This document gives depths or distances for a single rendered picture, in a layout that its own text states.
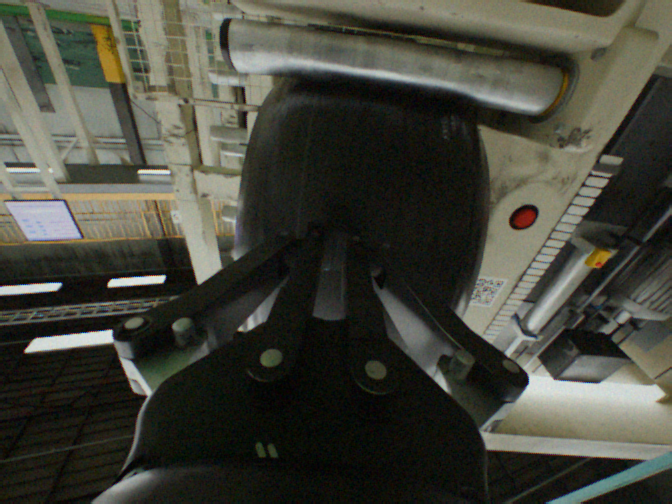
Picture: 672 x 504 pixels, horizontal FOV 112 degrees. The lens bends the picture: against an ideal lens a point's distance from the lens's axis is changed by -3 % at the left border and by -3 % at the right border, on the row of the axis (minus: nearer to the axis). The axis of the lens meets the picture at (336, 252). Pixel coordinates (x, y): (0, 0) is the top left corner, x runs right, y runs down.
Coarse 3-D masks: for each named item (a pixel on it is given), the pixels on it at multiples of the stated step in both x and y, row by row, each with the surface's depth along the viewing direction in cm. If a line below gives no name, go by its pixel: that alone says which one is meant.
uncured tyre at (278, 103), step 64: (256, 128) 27; (320, 128) 24; (384, 128) 24; (448, 128) 24; (256, 192) 24; (320, 192) 23; (384, 192) 23; (448, 192) 23; (448, 256) 23; (256, 320) 27
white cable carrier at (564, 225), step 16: (608, 160) 34; (592, 176) 35; (608, 176) 35; (592, 192) 36; (576, 208) 38; (560, 224) 40; (560, 240) 42; (544, 256) 43; (528, 272) 45; (528, 288) 48; (512, 304) 50; (496, 320) 53; (496, 336) 55
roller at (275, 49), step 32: (224, 32) 22; (256, 32) 22; (288, 32) 22; (320, 32) 22; (256, 64) 24; (288, 64) 23; (320, 64) 23; (352, 64) 23; (384, 64) 23; (416, 64) 23; (448, 64) 22; (480, 64) 22; (512, 64) 22; (448, 96) 25; (480, 96) 24; (512, 96) 24; (544, 96) 23
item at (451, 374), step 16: (464, 352) 8; (448, 368) 8; (464, 368) 7; (448, 384) 7; (464, 384) 8; (480, 384) 8; (464, 400) 7; (480, 400) 7; (496, 400) 7; (480, 416) 7; (496, 416) 7
